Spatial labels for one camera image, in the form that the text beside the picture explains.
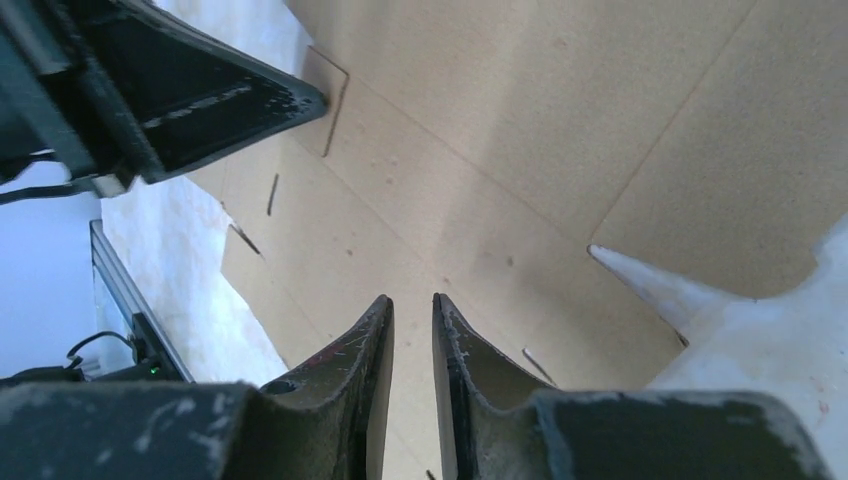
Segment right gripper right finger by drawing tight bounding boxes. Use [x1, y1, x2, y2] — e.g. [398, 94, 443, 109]
[432, 293, 832, 479]

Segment brown cardboard box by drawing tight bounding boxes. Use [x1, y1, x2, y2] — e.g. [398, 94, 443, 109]
[173, 1, 847, 479]

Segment aluminium frame rail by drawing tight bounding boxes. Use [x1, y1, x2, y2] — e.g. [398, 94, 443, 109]
[89, 220, 194, 383]

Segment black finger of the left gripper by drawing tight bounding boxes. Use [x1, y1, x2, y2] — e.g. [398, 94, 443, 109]
[1, 1, 328, 199]

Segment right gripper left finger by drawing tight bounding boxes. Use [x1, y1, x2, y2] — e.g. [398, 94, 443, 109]
[1, 296, 394, 479]

